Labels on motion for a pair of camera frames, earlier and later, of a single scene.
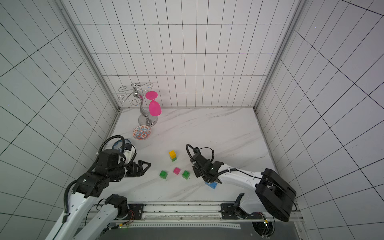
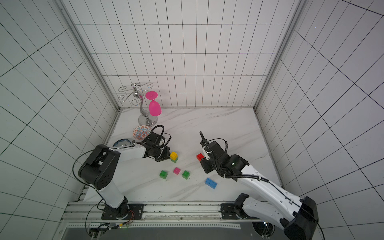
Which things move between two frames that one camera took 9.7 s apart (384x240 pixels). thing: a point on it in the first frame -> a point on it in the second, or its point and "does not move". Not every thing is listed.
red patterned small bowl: [142, 132] does not move
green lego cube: [185, 175] does not move
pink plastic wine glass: [154, 107] does not move
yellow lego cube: [172, 154] does not move
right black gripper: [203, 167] -> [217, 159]
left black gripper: [133, 166] -> [166, 156]
